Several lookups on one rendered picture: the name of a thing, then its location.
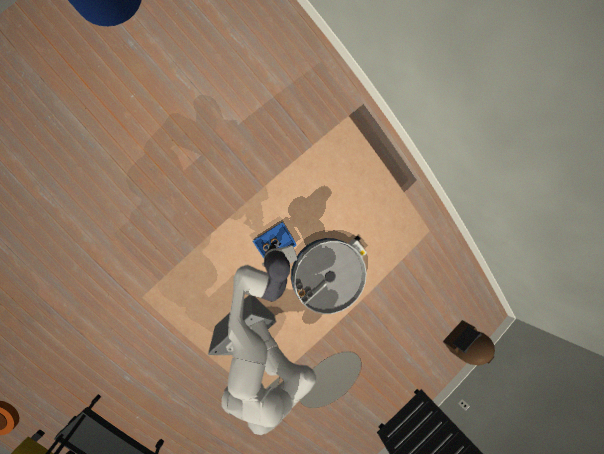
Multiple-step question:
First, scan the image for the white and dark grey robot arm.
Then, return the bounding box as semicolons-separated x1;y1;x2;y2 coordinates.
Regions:
222;245;316;435

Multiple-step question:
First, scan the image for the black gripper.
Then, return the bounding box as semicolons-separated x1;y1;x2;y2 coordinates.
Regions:
266;241;281;252

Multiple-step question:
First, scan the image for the blue shallow tray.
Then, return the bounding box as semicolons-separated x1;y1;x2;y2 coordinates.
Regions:
253;222;297;258

